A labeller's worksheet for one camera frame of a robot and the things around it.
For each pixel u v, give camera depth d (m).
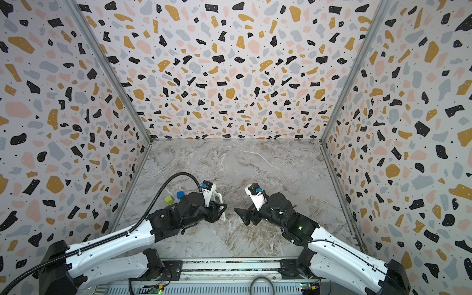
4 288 0.35
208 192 0.67
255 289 0.65
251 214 0.62
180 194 0.96
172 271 0.73
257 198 0.62
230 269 0.76
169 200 0.93
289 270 0.73
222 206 0.73
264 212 0.64
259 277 0.72
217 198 0.72
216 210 0.65
